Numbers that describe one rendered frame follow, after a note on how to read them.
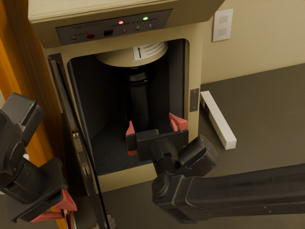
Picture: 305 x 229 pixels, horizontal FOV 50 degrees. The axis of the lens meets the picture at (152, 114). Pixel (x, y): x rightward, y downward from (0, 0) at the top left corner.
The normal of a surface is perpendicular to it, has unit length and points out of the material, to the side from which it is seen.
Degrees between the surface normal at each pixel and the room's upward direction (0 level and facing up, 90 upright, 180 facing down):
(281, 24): 90
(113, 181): 90
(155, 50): 66
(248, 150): 0
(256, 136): 0
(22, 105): 25
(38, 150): 90
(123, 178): 90
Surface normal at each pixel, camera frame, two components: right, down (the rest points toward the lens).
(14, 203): -0.43, -0.59
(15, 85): 0.27, 0.61
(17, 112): 0.28, -0.52
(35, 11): -0.05, -0.77
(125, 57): -0.09, 0.28
